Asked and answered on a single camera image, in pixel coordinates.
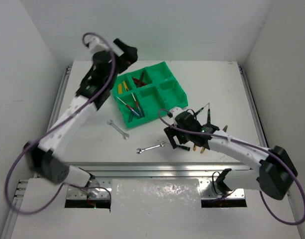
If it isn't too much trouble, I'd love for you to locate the green-black screwdriver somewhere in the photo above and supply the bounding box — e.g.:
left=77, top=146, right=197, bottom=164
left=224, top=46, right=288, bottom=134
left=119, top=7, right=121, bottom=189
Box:
left=206, top=103, right=211, bottom=124
left=194, top=103, right=209, bottom=116
left=177, top=145, right=191, bottom=151

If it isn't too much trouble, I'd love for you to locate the red utility knife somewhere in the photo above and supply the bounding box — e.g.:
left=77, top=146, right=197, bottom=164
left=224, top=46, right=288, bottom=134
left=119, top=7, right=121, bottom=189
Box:
left=137, top=71, right=144, bottom=88
left=132, top=78, right=147, bottom=87

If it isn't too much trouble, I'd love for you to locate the silver wrench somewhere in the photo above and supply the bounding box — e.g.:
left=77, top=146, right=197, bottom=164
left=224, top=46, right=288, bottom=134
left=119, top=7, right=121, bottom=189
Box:
left=107, top=119, right=129, bottom=140
left=136, top=141, right=165, bottom=154

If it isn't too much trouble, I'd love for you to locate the blue screwdriver red collar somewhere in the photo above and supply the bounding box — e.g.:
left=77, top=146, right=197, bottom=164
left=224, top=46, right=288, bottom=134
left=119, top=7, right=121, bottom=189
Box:
left=117, top=97, right=141, bottom=118

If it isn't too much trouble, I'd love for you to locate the small yellow utility knife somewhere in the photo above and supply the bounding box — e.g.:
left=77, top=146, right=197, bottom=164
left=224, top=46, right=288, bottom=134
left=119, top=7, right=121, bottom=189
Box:
left=123, top=81, right=129, bottom=92

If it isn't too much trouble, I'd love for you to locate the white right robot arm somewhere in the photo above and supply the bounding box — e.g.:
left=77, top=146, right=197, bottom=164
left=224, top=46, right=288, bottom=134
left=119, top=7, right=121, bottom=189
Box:
left=164, top=107, right=298, bottom=200

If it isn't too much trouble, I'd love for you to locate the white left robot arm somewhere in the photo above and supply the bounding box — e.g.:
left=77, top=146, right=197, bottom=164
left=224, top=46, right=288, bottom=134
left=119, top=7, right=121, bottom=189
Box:
left=26, top=37, right=138, bottom=188

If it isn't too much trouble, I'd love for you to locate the green six-compartment tray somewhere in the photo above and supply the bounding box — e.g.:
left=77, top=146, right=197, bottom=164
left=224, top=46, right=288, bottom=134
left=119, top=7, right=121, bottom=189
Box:
left=112, top=61, right=188, bottom=129

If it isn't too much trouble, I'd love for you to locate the white foreground cover panel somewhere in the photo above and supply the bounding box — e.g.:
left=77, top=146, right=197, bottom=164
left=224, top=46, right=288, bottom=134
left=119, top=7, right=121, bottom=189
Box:
left=12, top=179, right=300, bottom=239

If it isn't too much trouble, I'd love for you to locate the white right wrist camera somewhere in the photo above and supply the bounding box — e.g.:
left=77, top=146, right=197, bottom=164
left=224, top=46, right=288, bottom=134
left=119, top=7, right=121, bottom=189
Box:
left=167, top=107, right=184, bottom=124

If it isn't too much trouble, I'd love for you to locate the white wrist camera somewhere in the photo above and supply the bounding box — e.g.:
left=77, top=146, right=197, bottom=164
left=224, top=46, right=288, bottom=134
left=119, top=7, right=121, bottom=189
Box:
left=88, top=36, right=109, bottom=54
left=167, top=107, right=184, bottom=124

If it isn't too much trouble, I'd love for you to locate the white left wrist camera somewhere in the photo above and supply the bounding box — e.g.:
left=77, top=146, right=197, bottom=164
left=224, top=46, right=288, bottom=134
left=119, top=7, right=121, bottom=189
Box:
left=88, top=36, right=109, bottom=54

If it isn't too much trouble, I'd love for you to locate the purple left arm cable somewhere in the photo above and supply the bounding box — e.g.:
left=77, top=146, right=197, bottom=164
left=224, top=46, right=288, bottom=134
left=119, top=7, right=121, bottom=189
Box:
left=4, top=32, right=117, bottom=215

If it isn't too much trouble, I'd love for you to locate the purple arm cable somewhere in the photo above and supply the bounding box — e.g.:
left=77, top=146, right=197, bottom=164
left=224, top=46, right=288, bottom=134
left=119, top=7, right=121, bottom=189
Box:
left=158, top=109, right=305, bottom=226
left=4, top=32, right=117, bottom=215

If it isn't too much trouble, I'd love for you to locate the aluminium front rail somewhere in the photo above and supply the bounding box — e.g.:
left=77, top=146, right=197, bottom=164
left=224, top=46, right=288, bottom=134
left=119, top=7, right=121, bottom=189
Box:
left=72, top=162, right=261, bottom=178

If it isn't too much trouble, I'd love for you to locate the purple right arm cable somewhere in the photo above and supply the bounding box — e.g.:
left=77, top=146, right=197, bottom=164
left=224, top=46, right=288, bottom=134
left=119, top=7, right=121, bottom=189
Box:
left=158, top=109, right=305, bottom=226

